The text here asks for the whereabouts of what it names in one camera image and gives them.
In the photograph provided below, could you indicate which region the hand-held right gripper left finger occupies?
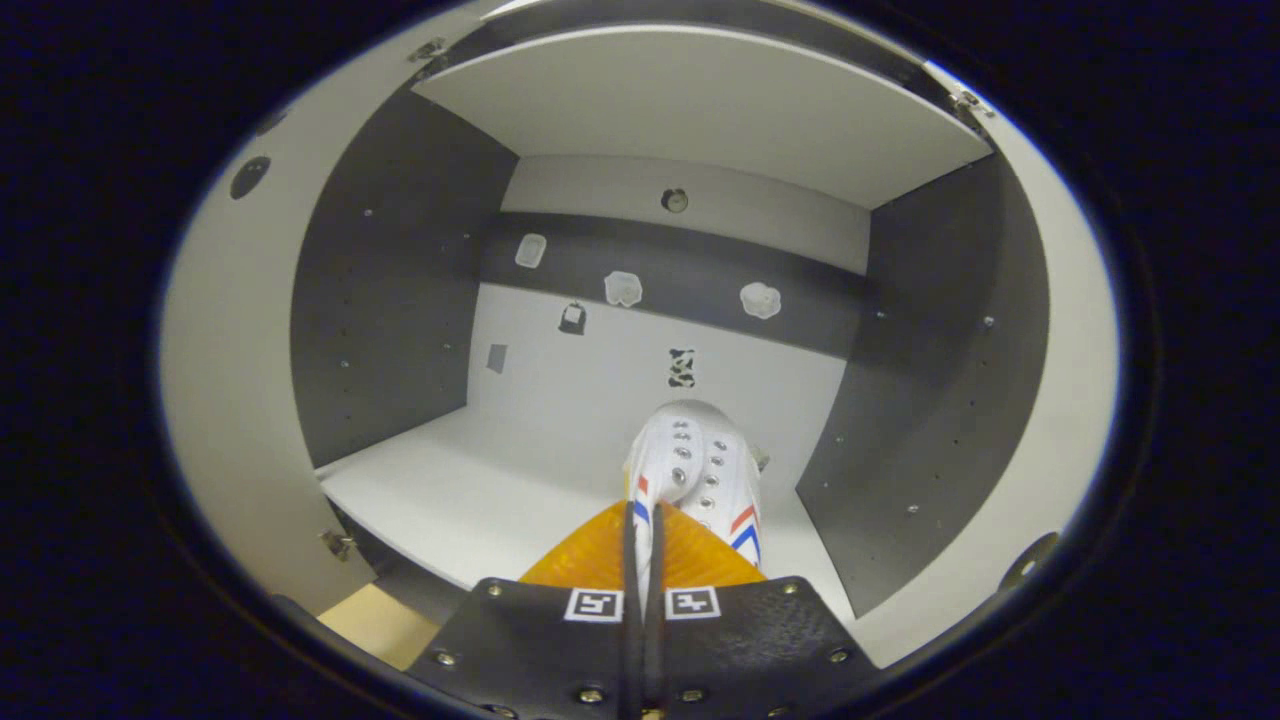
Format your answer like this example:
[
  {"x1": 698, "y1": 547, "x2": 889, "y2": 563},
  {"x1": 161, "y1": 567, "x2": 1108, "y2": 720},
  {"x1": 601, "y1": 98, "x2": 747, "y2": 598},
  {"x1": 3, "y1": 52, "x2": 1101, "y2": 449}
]
[{"x1": 405, "y1": 500, "x2": 642, "y2": 720}]

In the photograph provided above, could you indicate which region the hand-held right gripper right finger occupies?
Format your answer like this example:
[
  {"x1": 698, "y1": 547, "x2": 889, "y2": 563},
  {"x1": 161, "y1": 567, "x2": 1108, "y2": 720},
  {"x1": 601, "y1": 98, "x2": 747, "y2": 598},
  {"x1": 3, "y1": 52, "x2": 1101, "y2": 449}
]
[{"x1": 645, "y1": 500, "x2": 886, "y2": 720}]

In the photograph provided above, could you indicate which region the white cabinet shelf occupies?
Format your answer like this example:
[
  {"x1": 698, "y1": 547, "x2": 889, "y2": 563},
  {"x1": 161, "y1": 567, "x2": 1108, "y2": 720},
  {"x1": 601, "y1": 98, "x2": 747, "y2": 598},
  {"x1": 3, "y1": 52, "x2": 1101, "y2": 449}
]
[
  {"x1": 315, "y1": 405, "x2": 861, "y2": 626},
  {"x1": 412, "y1": 25, "x2": 994, "y2": 211}
]

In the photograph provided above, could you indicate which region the white striped canvas shoe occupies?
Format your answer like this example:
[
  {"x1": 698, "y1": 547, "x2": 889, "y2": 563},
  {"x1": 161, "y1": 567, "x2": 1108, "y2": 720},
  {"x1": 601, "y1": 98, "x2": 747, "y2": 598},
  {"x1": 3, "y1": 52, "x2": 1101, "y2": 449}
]
[{"x1": 625, "y1": 400, "x2": 769, "y2": 611}]

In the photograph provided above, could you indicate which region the white grey shoe cabinet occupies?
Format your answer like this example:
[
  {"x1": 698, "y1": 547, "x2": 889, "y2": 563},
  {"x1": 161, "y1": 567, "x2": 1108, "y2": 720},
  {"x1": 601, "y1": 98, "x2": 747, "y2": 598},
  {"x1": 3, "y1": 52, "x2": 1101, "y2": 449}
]
[{"x1": 290, "y1": 0, "x2": 1051, "y2": 671}]

